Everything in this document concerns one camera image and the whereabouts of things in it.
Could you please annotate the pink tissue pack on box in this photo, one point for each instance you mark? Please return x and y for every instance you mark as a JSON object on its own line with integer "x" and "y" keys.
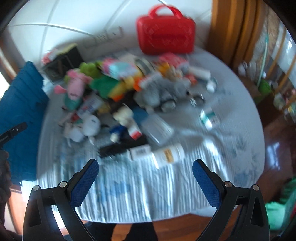
{"x": 50, "y": 56}

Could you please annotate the grey plush toy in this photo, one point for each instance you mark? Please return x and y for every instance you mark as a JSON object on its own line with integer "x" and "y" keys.
{"x": 162, "y": 94}

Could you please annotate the wall socket strip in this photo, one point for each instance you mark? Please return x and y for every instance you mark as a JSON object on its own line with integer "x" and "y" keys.
{"x": 103, "y": 37}

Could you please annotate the pink pig plush green dress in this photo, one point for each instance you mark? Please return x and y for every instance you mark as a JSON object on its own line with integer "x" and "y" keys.
{"x": 73, "y": 93}

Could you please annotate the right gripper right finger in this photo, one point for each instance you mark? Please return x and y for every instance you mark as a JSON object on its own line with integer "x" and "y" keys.
{"x": 252, "y": 222}

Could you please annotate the black gift box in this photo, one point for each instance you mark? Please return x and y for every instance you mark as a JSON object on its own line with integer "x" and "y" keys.
{"x": 68, "y": 58}

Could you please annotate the blue plastic storage crate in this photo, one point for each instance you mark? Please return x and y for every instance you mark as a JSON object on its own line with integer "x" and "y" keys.
{"x": 24, "y": 101}

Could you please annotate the person left hand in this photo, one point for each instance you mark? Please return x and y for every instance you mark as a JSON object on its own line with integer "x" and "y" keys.
{"x": 5, "y": 178}

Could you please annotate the teal white medicine box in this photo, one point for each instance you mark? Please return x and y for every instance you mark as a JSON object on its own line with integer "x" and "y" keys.
{"x": 209, "y": 119}

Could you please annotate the pink teal carton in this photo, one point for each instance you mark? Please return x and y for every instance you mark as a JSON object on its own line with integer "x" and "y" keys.
{"x": 117, "y": 69}

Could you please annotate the green frog plush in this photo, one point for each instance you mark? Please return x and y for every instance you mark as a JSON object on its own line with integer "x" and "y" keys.
{"x": 90, "y": 69}

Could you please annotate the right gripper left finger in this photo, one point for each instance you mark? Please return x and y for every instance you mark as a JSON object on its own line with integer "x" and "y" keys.
{"x": 40, "y": 223}

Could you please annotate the white rabbit plush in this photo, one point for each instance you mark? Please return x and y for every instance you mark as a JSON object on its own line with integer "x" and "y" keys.
{"x": 89, "y": 128}

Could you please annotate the red toy suitcase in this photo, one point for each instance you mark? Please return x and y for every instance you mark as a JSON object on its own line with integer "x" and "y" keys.
{"x": 165, "y": 29}

